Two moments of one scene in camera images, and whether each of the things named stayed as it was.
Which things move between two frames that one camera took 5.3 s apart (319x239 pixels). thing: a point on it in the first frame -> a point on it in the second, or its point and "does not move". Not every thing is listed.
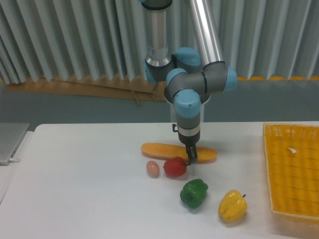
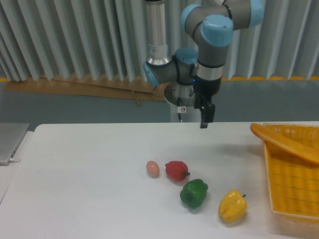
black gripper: [190, 141] -> [206, 88]
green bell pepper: [194, 193] does not move
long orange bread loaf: [163, 151] -> [294, 147]
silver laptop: [11, 135] does not move
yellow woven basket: [292, 158] does not move
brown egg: [152, 169] does not move
